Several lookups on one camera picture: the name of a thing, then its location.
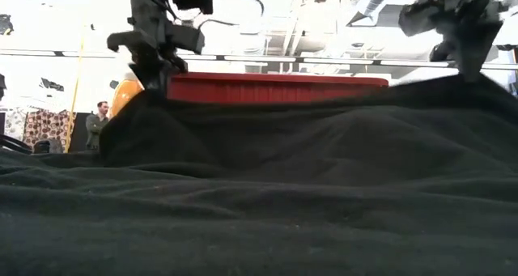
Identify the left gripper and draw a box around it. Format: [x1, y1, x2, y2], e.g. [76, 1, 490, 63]
[106, 0, 215, 93]

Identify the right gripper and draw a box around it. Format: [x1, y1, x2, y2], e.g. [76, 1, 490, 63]
[397, 0, 518, 83]

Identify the black garment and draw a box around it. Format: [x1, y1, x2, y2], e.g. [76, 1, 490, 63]
[0, 72, 518, 276]

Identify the red plastic laundry bin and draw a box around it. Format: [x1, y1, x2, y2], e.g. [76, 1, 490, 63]
[167, 72, 390, 105]

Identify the orange spray bottle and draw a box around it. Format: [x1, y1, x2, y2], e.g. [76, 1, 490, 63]
[110, 77, 145, 118]

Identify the person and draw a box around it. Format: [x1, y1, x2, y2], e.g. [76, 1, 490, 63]
[85, 100, 111, 152]

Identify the black box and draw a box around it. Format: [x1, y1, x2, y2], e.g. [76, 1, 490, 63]
[70, 113, 92, 152]

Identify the brown patterned cloth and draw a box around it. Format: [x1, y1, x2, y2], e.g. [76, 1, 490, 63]
[22, 109, 76, 151]

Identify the black curved bar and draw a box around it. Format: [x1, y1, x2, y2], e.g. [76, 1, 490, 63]
[0, 133, 34, 155]

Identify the yellow cable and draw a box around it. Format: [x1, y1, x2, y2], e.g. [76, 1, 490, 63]
[63, 0, 91, 154]

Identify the ceiling light rail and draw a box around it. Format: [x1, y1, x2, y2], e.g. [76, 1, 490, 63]
[0, 49, 518, 71]

